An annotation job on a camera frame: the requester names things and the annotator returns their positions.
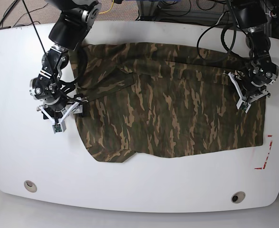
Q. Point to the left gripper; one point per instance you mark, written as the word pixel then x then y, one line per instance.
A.
pixel 249 88

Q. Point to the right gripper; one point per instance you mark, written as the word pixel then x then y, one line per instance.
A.
pixel 56 110

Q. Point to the camouflage t-shirt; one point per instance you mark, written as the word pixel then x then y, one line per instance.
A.
pixel 161 100

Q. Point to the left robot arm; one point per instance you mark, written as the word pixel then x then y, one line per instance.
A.
pixel 249 17

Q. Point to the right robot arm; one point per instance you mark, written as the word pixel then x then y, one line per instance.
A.
pixel 74 23

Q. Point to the red tape marking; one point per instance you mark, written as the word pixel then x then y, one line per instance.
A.
pixel 263 153

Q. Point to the grey metal stand base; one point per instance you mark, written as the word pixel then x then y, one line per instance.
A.
pixel 150 10

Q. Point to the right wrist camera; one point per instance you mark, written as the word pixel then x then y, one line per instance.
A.
pixel 59 127

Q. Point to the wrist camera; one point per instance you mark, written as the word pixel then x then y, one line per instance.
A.
pixel 59 127
pixel 242 105

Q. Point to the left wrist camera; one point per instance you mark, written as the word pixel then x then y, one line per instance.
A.
pixel 242 105

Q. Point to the left table cable grommet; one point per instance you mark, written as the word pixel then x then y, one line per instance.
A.
pixel 30 186

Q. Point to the table cable grommet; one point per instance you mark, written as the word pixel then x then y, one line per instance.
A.
pixel 238 197
pixel 30 186

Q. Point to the right table cable grommet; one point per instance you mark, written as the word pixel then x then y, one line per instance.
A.
pixel 238 197

